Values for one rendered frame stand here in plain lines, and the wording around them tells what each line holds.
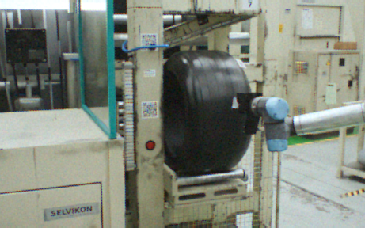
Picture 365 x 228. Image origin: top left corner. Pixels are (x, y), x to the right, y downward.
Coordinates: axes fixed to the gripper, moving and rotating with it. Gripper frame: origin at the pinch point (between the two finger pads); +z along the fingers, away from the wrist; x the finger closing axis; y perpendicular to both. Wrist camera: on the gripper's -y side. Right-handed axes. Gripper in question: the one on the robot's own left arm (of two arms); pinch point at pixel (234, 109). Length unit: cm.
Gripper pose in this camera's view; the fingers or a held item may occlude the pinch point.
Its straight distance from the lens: 195.4
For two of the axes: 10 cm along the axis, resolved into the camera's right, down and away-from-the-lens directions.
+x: -9.4, 0.5, -3.4
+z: -3.4, -0.6, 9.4
